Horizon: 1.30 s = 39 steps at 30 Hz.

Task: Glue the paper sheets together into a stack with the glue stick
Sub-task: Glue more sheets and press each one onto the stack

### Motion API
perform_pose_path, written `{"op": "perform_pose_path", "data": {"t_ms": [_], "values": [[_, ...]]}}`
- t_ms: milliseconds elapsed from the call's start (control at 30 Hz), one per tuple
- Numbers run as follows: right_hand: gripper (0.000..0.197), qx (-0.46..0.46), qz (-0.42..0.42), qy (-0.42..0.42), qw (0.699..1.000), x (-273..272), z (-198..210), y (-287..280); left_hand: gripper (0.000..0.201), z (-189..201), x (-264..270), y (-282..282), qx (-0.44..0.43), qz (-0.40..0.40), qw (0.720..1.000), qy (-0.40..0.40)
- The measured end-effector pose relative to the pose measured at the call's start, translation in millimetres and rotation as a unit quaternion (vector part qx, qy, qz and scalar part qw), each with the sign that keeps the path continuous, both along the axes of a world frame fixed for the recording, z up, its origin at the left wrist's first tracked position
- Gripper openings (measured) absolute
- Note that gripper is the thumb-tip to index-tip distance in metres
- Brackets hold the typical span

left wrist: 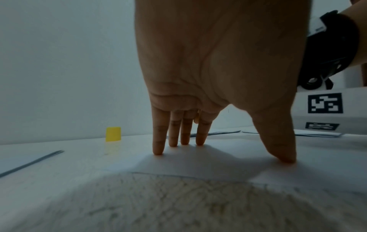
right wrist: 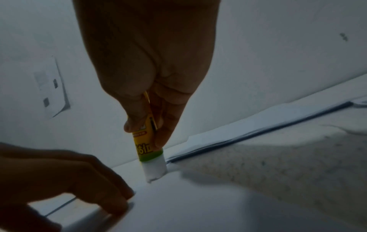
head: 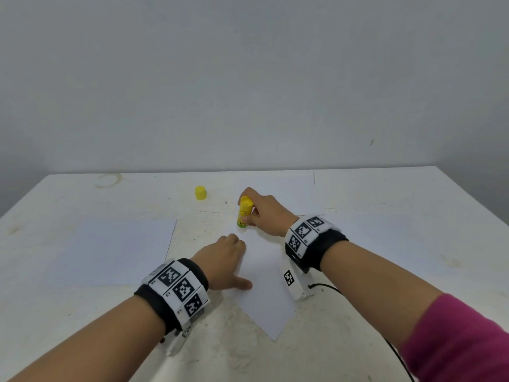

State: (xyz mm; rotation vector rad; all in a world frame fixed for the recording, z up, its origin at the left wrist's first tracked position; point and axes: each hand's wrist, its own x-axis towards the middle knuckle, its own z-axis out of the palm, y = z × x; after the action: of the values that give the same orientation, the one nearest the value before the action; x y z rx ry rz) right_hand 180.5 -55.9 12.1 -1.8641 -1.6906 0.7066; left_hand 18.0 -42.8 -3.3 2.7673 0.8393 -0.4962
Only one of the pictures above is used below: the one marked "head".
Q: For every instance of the person's right hand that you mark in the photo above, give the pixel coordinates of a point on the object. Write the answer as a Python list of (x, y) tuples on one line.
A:
[(274, 215)]

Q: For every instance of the yellow glue cap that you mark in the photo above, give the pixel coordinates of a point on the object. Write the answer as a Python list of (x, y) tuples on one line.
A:
[(201, 192)]

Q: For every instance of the person's left hand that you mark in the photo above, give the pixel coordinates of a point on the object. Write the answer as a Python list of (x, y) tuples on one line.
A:
[(219, 262)]

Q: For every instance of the black marker wristband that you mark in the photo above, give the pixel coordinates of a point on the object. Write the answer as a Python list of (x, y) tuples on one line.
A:
[(316, 241), (173, 294)]

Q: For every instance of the stack of white paper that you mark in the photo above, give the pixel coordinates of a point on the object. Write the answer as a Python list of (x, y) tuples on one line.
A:
[(111, 250), (398, 238)]

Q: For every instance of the yellow glue stick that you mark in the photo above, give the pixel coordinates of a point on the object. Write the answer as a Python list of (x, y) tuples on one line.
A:
[(245, 214)]

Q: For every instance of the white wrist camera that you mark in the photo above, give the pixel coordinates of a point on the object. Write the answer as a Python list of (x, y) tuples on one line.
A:
[(296, 281), (179, 339)]

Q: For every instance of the person's right forearm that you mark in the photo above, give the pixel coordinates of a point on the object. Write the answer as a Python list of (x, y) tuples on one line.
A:
[(378, 286)]

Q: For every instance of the pink sleeve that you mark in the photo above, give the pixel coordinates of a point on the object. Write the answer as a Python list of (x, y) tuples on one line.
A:
[(465, 342)]

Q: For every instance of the person's left forearm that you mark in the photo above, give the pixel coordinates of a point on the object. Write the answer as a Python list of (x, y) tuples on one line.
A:
[(87, 346)]

